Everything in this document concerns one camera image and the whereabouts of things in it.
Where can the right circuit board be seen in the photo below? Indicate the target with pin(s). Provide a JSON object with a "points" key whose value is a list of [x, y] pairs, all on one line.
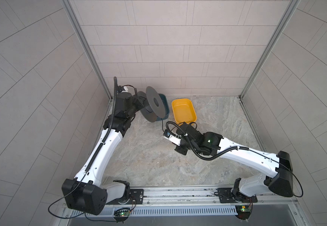
{"points": [[243, 212]]}

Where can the aluminium mounting rail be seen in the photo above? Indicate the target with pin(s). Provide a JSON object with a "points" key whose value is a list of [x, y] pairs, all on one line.
{"points": [[193, 196]]}

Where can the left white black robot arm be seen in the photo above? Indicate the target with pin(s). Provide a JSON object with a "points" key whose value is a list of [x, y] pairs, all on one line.
{"points": [[83, 193]]}

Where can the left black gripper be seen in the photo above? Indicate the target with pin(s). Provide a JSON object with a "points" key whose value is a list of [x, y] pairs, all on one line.
{"points": [[135, 100]]}

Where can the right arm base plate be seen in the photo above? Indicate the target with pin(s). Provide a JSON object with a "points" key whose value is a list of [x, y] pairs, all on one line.
{"points": [[226, 195]]}

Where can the teal plastic bin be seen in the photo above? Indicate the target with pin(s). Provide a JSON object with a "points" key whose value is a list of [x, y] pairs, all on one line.
{"points": [[166, 107]]}

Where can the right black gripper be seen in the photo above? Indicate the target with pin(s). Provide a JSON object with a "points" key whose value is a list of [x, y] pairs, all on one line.
{"points": [[177, 149]]}

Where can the dark grey cable spool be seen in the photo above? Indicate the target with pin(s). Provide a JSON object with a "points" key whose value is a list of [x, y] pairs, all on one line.
{"points": [[153, 106]]}

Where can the left circuit board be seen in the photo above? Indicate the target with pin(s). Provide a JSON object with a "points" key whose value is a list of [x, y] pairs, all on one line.
{"points": [[122, 213]]}

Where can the yellow plastic bin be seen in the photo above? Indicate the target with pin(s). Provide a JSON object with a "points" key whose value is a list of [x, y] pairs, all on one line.
{"points": [[183, 111]]}

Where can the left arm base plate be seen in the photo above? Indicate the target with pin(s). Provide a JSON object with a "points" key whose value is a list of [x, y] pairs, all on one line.
{"points": [[135, 196]]}

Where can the circuit board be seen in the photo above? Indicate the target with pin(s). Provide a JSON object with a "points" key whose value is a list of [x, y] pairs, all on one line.
{"points": [[122, 213], [243, 212]]}

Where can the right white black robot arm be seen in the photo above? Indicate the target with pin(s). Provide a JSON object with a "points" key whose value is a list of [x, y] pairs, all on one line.
{"points": [[275, 169]]}

